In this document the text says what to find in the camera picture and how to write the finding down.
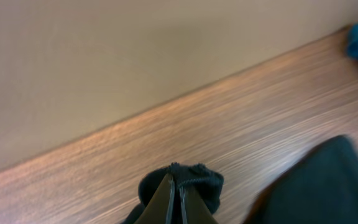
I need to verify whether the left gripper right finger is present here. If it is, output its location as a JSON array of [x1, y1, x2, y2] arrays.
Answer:
[[179, 186, 218, 224]]

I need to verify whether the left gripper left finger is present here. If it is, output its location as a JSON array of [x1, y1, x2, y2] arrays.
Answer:
[[135, 174, 175, 224]]

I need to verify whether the black polo shirt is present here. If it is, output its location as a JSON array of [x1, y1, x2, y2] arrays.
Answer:
[[126, 135, 358, 224]]

